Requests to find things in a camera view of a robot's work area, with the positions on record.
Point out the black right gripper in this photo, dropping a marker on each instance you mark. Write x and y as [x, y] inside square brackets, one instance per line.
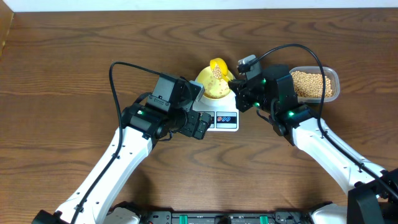
[239, 88]

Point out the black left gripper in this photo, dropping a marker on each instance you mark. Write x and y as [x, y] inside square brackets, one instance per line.
[201, 127]

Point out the dried yellow beans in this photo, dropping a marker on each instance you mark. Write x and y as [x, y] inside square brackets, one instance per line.
[308, 85]

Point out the white digital kitchen scale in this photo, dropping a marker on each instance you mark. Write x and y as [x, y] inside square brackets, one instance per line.
[223, 111]

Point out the yellow measuring scoop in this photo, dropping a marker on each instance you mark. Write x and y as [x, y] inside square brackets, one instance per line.
[219, 69]

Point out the black rail with green clamps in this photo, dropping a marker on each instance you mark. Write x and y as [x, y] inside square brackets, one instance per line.
[248, 217]

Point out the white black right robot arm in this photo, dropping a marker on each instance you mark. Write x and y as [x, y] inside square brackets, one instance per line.
[371, 190]

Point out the beans in yellow bowl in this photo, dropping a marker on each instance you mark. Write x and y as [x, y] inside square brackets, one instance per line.
[215, 88]

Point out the clear plastic bean container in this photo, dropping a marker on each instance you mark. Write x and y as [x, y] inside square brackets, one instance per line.
[332, 89]

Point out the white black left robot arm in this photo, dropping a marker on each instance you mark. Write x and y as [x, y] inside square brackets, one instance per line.
[153, 117]

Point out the yellow plastic bowl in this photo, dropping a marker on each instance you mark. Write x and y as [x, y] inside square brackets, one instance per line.
[203, 75]

